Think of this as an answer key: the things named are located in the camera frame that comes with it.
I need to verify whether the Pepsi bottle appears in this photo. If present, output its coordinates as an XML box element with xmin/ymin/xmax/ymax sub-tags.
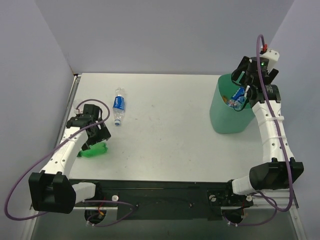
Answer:
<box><xmin>112</xmin><ymin>87</ymin><xmax>126</xmax><ymax>127</ymax></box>
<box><xmin>227</xmin><ymin>87</ymin><xmax>246</xmax><ymax>109</ymax></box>

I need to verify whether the orange juice bottle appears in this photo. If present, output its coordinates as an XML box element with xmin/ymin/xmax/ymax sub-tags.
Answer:
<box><xmin>222</xmin><ymin>96</ymin><xmax>228</xmax><ymax>103</ymax></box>

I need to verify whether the green plastic bottle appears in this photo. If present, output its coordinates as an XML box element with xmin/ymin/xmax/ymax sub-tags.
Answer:
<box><xmin>77</xmin><ymin>142</ymin><xmax>108</xmax><ymax>158</ymax></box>

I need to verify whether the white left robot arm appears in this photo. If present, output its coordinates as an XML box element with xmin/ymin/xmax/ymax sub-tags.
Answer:
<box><xmin>28</xmin><ymin>104</ymin><xmax>111</xmax><ymax>214</ymax></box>

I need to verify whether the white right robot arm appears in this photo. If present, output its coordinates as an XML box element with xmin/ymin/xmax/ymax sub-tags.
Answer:
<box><xmin>223</xmin><ymin>56</ymin><xmax>304</xmax><ymax>205</ymax></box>

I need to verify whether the green plastic bin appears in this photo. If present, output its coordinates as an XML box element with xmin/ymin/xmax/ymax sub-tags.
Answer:
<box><xmin>209</xmin><ymin>73</ymin><xmax>255</xmax><ymax>134</ymax></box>

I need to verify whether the clear unlabelled bottle left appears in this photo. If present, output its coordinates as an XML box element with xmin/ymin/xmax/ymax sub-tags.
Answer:
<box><xmin>72</xmin><ymin>99</ymin><xmax>82</xmax><ymax>109</ymax></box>

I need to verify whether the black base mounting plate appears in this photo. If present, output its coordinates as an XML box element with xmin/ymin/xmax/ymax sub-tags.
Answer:
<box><xmin>76</xmin><ymin>180</ymin><xmax>253</xmax><ymax>221</ymax></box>

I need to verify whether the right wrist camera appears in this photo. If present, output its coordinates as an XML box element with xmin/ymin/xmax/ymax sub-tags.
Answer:
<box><xmin>260</xmin><ymin>46</ymin><xmax>280</xmax><ymax>71</ymax></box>

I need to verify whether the aluminium rail right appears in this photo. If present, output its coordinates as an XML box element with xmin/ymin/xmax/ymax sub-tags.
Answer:
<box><xmin>251</xmin><ymin>191</ymin><xmax>300</xmax><ymax>212</ymax></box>

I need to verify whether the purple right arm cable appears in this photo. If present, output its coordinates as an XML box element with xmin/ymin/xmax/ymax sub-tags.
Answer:
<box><xmin>222</xmin><ymin>34</ymin><xmax>295</xmax><ymax>227</ymax></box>

